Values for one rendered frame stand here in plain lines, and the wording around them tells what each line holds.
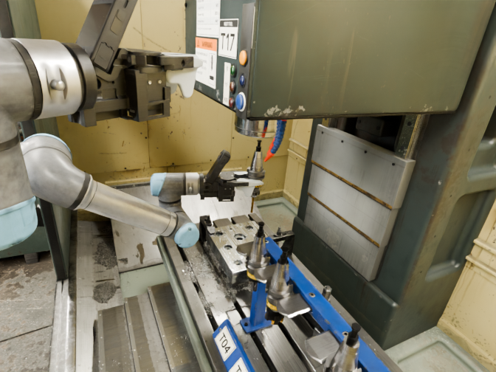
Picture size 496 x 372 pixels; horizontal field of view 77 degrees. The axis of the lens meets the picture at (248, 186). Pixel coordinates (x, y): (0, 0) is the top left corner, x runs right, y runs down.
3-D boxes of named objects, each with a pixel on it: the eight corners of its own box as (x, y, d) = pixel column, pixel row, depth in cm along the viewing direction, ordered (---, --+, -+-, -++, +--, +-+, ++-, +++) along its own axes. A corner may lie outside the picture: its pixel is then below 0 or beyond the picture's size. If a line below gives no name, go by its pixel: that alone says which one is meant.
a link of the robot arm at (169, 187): (153, 191, 107) (151, 168, 103) (186, 191, 109) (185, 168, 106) (150, 202, 100) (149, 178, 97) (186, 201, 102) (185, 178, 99)
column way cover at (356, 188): (367, 284, 123) (406, 162, 101) (300, 223, 161) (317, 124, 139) (377, 281, 125) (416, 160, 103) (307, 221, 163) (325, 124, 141)
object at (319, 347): (316, 367, 57) (317, 364, 56) (299, 343, 61) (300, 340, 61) (345, 353, 60) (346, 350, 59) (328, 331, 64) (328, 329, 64)
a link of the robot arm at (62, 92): (-5, 35, 31) (36, 41, 27) (44, 38, 34) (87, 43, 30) (13, 111, 34) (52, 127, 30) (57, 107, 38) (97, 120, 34)
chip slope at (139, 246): (122, 297, 144) (116, 251, 133) (111, 223, 198) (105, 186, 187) (286, 255, 181) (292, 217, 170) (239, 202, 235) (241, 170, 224)
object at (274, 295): (296, 299, 72) (297, 291, 71) (272, 305, 70) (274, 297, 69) (283, 280, 78) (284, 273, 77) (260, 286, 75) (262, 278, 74)
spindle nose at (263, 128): (292, 138, 96) (297, 98, 91) (243, 139, 91) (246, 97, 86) (271, 124, 110) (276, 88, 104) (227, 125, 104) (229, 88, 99)
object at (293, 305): (284, 321, 66) (284, 318, 65) (271, 302, 70) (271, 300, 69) (311, 311, 68) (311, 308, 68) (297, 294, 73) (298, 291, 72)
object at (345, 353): (362, 376, 54) (371, 350, 51) (339, 383, 53) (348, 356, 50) (347, 353, 58) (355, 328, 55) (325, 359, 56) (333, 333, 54)
